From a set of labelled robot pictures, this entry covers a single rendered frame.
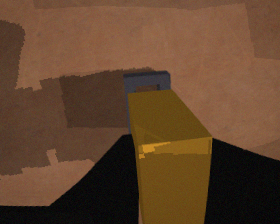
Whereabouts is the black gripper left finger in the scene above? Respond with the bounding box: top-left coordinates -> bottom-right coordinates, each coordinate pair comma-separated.
0,135 -> 139,224

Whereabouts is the brown rectangular block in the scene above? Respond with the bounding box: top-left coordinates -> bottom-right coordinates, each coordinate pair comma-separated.
128,89 -> 213,224

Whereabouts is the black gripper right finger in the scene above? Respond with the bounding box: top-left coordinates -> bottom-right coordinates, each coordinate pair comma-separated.
204,139 -> 280,224

